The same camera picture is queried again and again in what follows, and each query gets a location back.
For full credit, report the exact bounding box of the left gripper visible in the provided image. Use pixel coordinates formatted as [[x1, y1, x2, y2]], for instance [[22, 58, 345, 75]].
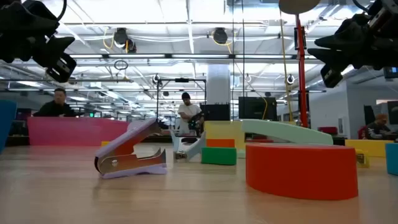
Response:
[[0, 0, 78, 83]]

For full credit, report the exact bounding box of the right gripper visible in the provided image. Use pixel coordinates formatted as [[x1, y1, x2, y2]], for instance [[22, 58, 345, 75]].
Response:
[[307, 12, 398, 89]]

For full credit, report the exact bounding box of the mint green stapler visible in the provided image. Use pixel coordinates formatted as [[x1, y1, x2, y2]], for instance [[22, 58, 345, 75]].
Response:
[[236, 119, 334, 159]]

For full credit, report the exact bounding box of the yellow box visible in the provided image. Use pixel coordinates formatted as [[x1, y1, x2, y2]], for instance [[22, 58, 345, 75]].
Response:
[[345, 139, 394, 158]]

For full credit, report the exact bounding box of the blue tape roll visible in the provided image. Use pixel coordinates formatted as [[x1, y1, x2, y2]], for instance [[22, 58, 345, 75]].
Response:
[[385, 142, 398, 176]]

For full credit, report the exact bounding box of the red tape roll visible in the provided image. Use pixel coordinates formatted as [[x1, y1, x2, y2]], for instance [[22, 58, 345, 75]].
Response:
[[245, 142, 359, 201]]

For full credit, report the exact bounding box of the purple staple remover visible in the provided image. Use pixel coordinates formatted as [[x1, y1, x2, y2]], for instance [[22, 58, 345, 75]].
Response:
[[94, 118, 168, 180]]

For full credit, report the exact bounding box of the orange block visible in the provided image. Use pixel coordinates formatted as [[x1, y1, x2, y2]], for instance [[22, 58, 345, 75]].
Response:
[[206, 138, 236, 148]]

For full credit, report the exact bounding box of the green mini stapler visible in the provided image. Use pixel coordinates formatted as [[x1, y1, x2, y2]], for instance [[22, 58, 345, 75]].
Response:
[[201, 146, 238, 166]]

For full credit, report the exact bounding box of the grey staple remover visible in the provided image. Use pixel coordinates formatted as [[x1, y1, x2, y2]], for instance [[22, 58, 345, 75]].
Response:
[[170, 129, 207, 162]]

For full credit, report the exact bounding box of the red desk lamp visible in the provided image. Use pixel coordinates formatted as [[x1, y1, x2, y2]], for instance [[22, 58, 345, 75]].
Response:
[[278, 0, 321, 129]]

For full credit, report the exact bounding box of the computer monitor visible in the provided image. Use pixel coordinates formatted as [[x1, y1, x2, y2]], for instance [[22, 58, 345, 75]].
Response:
[[383, 66, 398, 79]]

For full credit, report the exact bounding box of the pink plastic bin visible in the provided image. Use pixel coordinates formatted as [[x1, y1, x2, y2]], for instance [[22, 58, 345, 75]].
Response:
[[27, 116, 131, 147]]

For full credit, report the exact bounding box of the red box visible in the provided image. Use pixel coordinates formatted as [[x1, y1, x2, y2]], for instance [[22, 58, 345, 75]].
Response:
[[317, 126, 339, 136]]

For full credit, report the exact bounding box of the blue plastic bin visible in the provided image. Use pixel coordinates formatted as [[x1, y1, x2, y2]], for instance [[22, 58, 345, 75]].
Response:
[[0, 99, 18, 155]]

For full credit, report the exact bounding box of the black monitor back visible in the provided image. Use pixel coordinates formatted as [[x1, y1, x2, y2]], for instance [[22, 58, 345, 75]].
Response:
[[238, 96, 278, 122]]

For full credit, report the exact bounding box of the white column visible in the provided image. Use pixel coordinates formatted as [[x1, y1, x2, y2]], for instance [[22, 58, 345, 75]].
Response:
[[206, 63, 231, 105]]

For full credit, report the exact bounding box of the black ribbed box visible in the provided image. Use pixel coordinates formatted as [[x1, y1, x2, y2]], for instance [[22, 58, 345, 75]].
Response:
[[199, 103, 231, 122]]

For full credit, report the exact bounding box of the yellow plastic bin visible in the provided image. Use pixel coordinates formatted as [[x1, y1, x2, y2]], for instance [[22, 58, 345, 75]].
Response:
[[204, 120, 297, 150]]

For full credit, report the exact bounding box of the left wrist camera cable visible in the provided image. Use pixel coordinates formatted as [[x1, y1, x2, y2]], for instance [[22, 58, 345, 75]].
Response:
[[55, 0, 68, 23]]

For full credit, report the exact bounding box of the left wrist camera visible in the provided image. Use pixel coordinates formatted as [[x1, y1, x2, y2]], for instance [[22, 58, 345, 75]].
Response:
[[22, 0, 60, 25]]

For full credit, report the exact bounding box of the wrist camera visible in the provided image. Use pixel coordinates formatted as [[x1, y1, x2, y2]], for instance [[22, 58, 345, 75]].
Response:
[[22, 0, 60, 25], [368, 0, 398, 35]]

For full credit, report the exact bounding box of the black cable loop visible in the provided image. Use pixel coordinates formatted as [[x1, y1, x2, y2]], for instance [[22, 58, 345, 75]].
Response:
[[113, 59, 129, 71]]

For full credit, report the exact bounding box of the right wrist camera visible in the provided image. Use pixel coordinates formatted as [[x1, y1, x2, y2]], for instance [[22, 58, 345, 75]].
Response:
[[368, 0, 398, 35]]

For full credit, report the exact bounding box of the black ceiling cable reel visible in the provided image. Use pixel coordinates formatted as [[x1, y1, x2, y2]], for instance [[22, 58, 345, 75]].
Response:
[[212, 27, 229, 45], [113, 27, 137, 54]]

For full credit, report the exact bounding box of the black hanging cable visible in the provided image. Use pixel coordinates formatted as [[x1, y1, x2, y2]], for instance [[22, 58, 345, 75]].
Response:
[[231, 0, 236, 121], [241, 0, 246, 121]]

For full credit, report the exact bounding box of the black metal frame rig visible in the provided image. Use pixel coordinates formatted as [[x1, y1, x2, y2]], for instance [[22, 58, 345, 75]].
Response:
[[155, 77, 208, 138]]

